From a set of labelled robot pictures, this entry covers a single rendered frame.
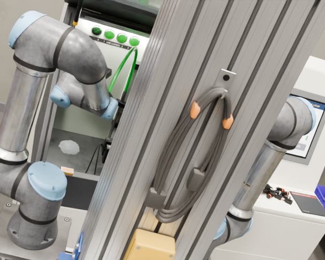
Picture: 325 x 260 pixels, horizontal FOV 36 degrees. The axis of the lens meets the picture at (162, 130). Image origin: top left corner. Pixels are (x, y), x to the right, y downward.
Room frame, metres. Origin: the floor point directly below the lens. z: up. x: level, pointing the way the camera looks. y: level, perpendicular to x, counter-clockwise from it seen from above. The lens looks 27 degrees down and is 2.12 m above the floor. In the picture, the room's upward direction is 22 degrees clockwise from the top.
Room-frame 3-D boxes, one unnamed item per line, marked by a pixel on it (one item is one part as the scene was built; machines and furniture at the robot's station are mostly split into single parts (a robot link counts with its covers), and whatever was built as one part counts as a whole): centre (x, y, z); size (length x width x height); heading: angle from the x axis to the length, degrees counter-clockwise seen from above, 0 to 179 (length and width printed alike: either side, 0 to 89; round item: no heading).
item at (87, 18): (2.19, 0.25, 1.43); 0.54 x 0.03 x 0.02; 109
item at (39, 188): (1.16, 0.26, 1.20); 0.13 x 0.12 x 0.14; 85
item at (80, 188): (1.71, 0.09, 0.87); 0.62 x 0.04 x 0.16; 109
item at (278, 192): (2.04, -0.58, 1.01); 0.23 x 0.11 x 0.06; 109
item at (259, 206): (2.03, -0.54, 0.96); 0.70 x 0.22 x 0.03; 109
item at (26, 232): (1.15, 0.25, 1.09); 0.15 x 0.15 x 0.10
